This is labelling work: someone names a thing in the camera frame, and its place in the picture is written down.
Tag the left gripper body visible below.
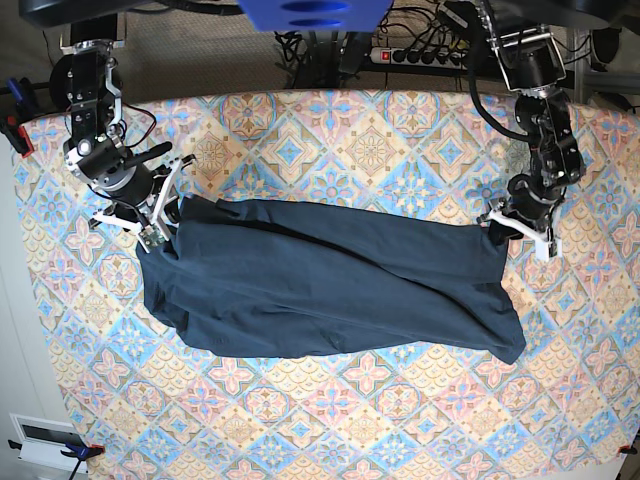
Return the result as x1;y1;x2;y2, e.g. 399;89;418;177
477;174;565;241

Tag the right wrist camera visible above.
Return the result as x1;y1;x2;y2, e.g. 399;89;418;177
136;225;167;253

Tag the white power strip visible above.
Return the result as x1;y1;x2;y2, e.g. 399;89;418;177
369;47;462;68

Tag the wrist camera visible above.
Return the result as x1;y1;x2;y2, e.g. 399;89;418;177
136;225;167;253
535;239;563;262

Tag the black round object top-right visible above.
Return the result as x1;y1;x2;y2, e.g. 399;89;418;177
591;27;621;64

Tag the patterned colourful tablecloth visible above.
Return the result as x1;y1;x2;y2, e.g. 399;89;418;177
12;91;639;479

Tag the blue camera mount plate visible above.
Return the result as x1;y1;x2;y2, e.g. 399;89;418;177
238;0;392;32

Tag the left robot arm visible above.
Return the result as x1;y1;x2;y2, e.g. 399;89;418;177
465;1;586;255

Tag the white wall vent panel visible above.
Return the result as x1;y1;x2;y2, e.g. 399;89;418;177
10;413;82;473

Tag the blue orange clamp bottom-left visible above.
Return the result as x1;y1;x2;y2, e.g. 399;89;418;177
8;440;105;479

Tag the black round stool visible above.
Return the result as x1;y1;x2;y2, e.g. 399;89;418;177
48;60;70;111

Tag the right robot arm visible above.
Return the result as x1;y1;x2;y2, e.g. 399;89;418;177
60;14;194;248

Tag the orange clamp bottom-right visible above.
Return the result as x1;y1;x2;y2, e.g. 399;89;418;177
618;445;638;455

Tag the blue orange clamp top-left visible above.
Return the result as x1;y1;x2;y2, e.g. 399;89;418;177
1;77;36;158

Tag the dark navy t-shirt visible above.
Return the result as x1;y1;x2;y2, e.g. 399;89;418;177
136;197;526;364

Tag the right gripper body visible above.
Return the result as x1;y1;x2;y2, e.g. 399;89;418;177
88;142;195;235

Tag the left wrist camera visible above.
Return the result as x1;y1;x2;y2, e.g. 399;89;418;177
535;239;563;262

